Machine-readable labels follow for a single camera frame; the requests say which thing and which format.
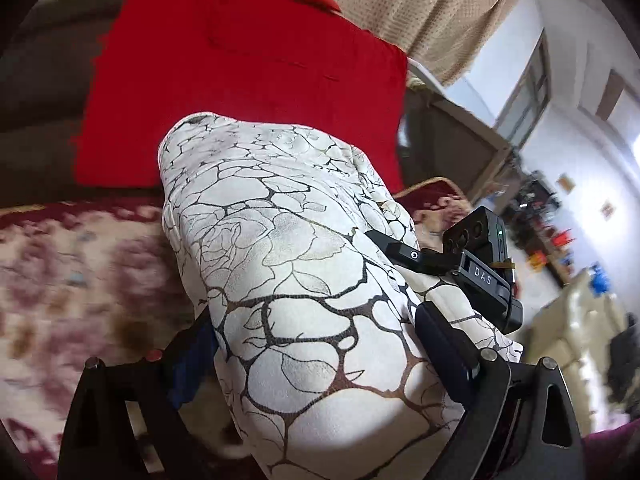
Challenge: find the red blanket on sofa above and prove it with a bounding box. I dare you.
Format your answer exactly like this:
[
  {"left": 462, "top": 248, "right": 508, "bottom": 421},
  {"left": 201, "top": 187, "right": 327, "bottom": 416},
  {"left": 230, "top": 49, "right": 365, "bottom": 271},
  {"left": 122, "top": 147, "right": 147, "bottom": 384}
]
[{"left": 74, "top": 0, "right": 408, "bottom": 192}]

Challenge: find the cream leather sofa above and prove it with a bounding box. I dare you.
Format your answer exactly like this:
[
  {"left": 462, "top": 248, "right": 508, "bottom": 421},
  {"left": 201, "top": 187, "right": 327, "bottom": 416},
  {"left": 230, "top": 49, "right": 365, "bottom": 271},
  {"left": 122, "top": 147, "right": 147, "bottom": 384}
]
[{"left": 523, "top": 269, "right": 629, "bottom": 436}]

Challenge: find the floral red beige blanket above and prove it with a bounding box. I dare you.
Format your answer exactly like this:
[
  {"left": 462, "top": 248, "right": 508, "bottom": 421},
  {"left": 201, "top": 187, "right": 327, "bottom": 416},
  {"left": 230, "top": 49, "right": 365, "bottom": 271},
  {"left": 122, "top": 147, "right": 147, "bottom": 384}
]
[{"left": 0, "top": 175, "right": 474, "bottom": 470}]

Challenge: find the white black-patterned coat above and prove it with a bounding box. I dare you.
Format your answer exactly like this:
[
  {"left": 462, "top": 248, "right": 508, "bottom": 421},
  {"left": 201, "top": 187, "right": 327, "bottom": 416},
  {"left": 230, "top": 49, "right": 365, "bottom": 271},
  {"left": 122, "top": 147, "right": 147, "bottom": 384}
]
[{"left": 157, "top": 112, "right": 523, "bottom": 479}]

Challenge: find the dark brown leather sofa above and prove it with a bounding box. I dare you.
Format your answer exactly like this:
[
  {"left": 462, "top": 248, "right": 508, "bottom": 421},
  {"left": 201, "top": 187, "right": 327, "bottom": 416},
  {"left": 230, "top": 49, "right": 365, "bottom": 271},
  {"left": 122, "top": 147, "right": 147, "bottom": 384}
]
[{"left": 1, "top": 0, "right": 511, "bottom": 207}]

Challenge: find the beige dotted curtain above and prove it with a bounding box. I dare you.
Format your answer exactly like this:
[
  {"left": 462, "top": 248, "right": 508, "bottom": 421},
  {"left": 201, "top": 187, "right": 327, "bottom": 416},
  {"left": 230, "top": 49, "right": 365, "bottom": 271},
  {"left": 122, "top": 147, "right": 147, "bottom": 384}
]
[{"left": 335, "top": 0, "right": 520, "bottom": 87}]

